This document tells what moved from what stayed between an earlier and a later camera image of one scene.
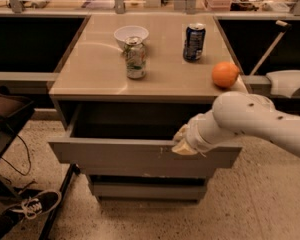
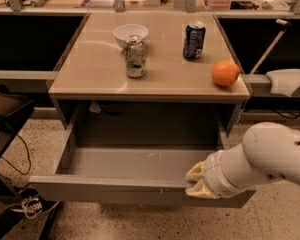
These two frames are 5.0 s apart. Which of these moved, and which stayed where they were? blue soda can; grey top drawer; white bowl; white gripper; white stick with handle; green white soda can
Moved: white gripper; grey top drawer
Stayed: white stick with handle; blue soda can; white bowl; green white soda can
